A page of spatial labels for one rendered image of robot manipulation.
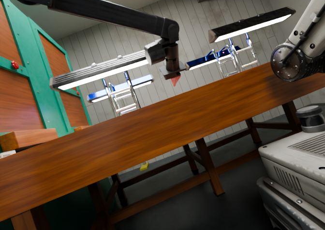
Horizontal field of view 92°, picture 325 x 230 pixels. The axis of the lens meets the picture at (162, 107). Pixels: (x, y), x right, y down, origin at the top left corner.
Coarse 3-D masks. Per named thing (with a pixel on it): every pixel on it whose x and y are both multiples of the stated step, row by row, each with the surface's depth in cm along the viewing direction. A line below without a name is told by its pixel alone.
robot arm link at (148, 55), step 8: (168, 32) 52; (176, 32) 52; (160, 40) 57; (168, 40) 55; (176, 40) 55; (144, 48) 57; (152, 48) 55; (160, 48) 56; (152, 56) 55; (160, 56) 56; (152, 64) 58
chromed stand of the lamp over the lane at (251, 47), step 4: (240, 20) 101; (248, 36) 119; (228, 40) 118; (248, 40) 120; (232, 44) 117; (248, 44) 121; (232, 48) 117; (244, 48) 118; (248, 48) 119; (252, 48) 119; (236, 52) 117; (252, 52) 120; (236, 56) 117; (256, 56) 119; (236, 60) 117; (256, 60) 119; (240, 64) 116; (244, 64) 118; (248, 64) 118; (256, 64) 120; (260, 64) 119; (240, 68) 117
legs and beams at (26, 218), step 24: (288, 120) 135; (216, 144) 180; (264, 144) 128; (168, 168) 171; (192, 168) 173; (216, 168) 119; (96, 192) 106; (120, 192) 161; (168, 192) 113; (216, 192) 116; (24, 216) 50; (96, 216) 100; (120, 216) 108
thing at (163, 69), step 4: (168, 60) 60; (172, 60) 60; (176, 60) 61; (168, 64) 62; (172, 64) 61; (176, 64) 62; (180, 64) 66; (160, 68) 66; (164, 68) 66; (168, 68) 63; (172, 68) 63; (176, 68) 63; (180, 68) 65; (184, 68) 64; (164, 72) 64; (168, 72) 64; (172, 72) 64; (176, 72) 64; (164, 76) 63
